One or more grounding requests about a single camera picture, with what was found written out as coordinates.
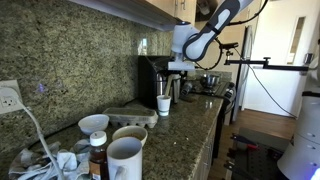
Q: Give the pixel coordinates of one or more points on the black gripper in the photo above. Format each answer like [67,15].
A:
[178,75]

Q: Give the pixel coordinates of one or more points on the cream bowl with brown contents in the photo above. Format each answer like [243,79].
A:
[130,134]

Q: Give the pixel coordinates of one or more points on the empty white bowl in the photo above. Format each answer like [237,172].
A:
[93,124]

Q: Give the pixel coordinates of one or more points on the white paper cup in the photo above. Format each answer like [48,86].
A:
[163,105]

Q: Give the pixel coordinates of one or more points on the metal pot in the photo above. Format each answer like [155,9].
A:
[209,81]

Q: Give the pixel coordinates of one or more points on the black kitchen stove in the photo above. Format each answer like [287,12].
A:
[220,100]

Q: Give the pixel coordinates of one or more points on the egg carton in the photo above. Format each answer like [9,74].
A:
[131,116]

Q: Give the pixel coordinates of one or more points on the tall refrigerator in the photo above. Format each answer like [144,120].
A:
[245,73]

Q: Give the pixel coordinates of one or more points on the black range hood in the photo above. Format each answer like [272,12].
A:
[206,8]

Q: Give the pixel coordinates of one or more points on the white ceramic mug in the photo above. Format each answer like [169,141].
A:
[124,161]

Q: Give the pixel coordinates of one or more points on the black robot cart with clamps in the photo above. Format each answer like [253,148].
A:
[256,156]

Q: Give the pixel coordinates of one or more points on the amber bottle with white cap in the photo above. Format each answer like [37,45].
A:
[98,156]

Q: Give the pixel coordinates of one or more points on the crumpled grey cloth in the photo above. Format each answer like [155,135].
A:
[30,163]

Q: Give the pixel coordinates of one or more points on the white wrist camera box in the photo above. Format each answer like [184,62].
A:
[181,65]

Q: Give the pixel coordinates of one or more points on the black camera on stand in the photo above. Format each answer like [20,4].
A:
[230,45]

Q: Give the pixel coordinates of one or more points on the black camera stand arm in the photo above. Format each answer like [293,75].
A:
[266,65]

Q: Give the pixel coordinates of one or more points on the white wall outlet with plug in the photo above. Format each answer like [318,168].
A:
[10,100]

